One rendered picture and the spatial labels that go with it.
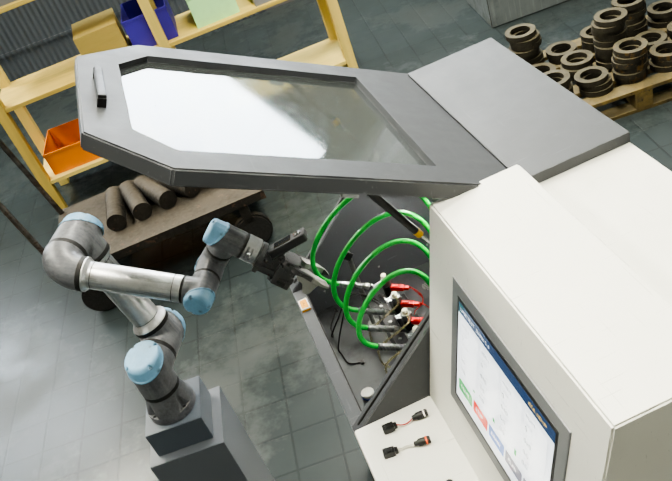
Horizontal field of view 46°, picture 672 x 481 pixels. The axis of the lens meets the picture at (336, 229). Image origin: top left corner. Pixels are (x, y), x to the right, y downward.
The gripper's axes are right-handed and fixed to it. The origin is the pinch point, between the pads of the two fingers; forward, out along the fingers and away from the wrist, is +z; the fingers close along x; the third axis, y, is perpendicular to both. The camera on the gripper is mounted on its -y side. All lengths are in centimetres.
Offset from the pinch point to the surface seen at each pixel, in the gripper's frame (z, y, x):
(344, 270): 13.8, 11.6, -37.6
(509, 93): 19, -67, -9
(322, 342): 11.4, 23.3, -7.7
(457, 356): 23, -17, 47
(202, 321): -2, 127, -166
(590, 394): 22, -43, 95
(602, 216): 33, -60, 45
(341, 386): 17.2, 23.3, 11.1
